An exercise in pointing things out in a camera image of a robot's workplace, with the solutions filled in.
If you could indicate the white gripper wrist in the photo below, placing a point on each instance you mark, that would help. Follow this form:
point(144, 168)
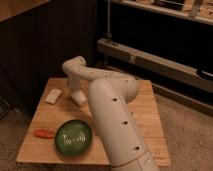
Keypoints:
point(74, 84)

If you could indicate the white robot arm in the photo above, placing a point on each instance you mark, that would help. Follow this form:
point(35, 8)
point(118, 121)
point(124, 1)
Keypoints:
point(108, 93)

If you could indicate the green ceramic bowl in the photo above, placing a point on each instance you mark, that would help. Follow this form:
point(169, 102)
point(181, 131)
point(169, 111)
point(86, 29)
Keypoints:
point(73, 138)

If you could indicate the wooden table board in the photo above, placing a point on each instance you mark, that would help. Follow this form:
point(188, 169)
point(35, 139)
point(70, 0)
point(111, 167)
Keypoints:
point(50, 117)

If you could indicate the metal pole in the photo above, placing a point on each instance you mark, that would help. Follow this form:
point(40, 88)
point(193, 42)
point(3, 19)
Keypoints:
point(108, 20)

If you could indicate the orange carrot toy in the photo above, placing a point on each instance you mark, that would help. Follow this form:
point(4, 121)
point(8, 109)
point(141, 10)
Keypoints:
point(43, 134)

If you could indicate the grey metal beam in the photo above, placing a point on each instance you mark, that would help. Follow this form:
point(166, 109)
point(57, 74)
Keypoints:
point(159, 65)

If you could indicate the wooden shelf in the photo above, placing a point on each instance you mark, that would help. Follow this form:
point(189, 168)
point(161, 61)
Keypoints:
point(195, 10)

